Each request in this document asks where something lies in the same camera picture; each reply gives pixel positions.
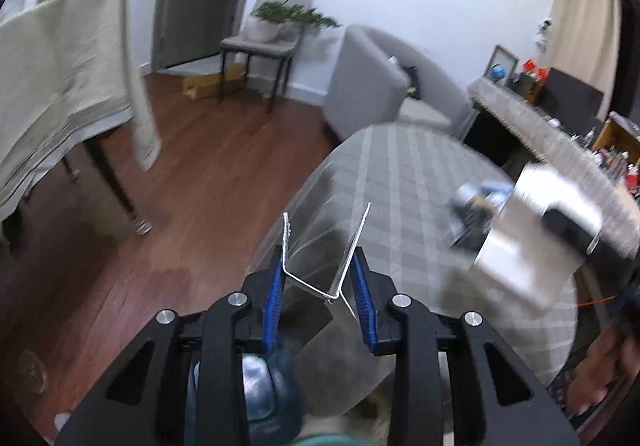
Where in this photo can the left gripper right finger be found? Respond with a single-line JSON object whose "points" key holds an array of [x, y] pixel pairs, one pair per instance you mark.
{"points": [[495, 398]]}

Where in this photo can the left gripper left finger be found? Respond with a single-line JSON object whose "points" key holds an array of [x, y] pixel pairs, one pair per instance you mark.
{"points": [[182, 375]]}

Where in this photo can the clear plastic packaging piece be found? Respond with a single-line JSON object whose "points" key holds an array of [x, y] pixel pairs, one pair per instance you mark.
{"points": [[336, 370]]}

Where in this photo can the blue tissue pack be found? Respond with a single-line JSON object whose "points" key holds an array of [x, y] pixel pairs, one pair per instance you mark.
{"points": [[473, 210]]}

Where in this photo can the person's right hand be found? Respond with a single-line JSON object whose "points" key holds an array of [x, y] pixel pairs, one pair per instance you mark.
{"points": [[613, 356]]}

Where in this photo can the grey checked round tablecloth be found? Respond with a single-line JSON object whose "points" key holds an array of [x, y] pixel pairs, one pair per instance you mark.
{"points": [[393, 183]]}

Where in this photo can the long desk with fringed cloth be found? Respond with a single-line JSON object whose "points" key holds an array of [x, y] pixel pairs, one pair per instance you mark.
{"points": [[552, 146]]}

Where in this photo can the wooden desk organiser shelf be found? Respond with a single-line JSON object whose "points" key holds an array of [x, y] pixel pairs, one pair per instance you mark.
{"points": [[621, 134]]}

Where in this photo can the black computer monitor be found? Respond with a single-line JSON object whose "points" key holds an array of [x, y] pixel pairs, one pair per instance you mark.
{"points": [[568, 99]]}

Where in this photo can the small blue globe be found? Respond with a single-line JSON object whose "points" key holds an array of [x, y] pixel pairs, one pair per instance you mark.
{"points": [[497, 73]]}

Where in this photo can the black handbag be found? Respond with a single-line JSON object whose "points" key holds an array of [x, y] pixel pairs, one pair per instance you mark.
{"points": [[412, 73]]}

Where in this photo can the framed picture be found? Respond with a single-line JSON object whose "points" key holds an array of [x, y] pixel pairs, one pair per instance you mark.
{"points": [[503, 57]]}

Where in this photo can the flat cardboard box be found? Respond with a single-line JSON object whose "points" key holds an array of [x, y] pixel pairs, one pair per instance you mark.
{"points": [[215, 84]]}

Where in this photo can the beige cloth covered table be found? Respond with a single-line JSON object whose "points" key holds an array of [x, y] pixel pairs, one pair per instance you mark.
{"points": [[67, 74]]}

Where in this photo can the grey tub armchair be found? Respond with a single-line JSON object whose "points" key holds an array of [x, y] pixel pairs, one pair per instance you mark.
{"points": [[368, 87]]}

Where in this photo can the beige curtain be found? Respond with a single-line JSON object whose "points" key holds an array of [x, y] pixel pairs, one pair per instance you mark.
{"points": [[584, 42]]}

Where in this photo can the grey dining chair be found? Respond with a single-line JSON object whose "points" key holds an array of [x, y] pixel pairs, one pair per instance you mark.
{"points": [[282, 51]]}

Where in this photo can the potted green plant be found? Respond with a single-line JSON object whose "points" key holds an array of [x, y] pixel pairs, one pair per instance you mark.
{"points": [[268, 20]]}

